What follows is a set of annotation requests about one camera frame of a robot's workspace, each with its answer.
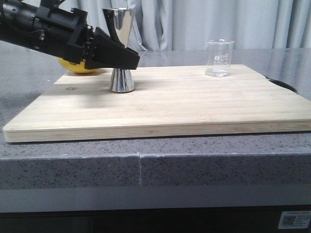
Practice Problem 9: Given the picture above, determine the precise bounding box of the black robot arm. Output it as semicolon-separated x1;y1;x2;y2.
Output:
0;0;140;69

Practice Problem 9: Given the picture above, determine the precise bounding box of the grey curtain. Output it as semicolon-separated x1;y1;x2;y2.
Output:
62;0;311;51

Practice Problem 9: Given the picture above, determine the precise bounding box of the glass beaker with clear liquid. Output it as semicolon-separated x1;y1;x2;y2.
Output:
205;39;235;77

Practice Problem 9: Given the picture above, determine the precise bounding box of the yellow lemon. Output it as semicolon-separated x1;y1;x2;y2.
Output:
57;57;98;74

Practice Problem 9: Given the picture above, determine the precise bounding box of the white QR code label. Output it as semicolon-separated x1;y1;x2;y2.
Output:
278;211;311;230

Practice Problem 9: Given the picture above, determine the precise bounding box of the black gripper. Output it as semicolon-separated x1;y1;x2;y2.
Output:
35;4;140;70

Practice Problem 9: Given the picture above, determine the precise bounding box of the steel double jigger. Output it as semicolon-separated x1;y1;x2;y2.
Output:
109;8;135;93

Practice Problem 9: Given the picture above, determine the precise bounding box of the wooden cutting board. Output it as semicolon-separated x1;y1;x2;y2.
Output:
2;65;311;143

